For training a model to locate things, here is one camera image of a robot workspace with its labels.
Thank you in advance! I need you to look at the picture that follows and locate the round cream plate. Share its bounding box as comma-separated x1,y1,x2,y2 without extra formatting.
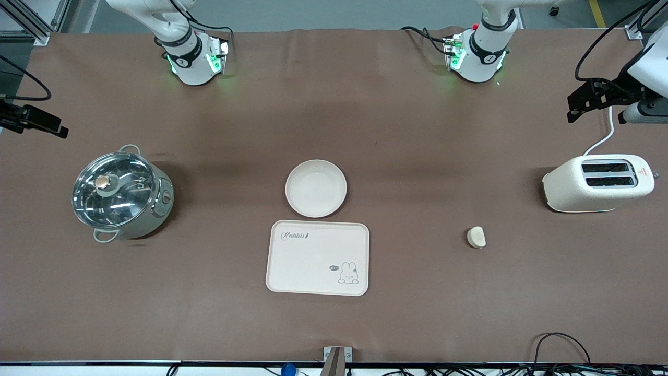
285,160,348,218

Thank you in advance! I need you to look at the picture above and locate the cream rabbit print tray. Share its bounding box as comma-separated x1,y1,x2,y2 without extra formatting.
266,220,370,297

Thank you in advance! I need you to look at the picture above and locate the cream two-slot toaster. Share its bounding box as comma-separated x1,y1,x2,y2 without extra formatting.
543,154,655,213

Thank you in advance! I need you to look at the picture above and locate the glass pot lid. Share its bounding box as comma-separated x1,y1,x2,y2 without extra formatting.
72,152,159,229

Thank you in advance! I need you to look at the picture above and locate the steel electric cooking pot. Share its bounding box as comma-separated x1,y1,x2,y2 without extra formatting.
72,145,174,243

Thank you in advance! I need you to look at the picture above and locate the brown table cover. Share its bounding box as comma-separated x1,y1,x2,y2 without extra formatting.
0,27,668,365

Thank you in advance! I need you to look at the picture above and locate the white toaster power cable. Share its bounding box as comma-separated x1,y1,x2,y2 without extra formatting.
583,106,616,156

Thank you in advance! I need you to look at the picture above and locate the aluminium frame post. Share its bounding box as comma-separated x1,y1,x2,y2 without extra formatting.
0,0,71,46
624,0,668,40

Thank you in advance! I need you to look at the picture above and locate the black left arm base cable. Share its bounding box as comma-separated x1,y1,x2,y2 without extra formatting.
401,26,450,56

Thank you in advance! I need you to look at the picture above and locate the black arm base cable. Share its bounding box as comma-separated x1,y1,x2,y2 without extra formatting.
168,0,234,41
401,26,450,56

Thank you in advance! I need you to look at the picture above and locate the black right arm base cable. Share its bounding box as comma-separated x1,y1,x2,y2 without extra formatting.
168,0,234,41

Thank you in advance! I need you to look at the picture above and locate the black looped cable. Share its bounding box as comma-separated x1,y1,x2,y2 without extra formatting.
531,332,593,367

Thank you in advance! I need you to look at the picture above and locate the grey metal edge bracket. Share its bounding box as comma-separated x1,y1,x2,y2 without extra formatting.
323,346,352,376

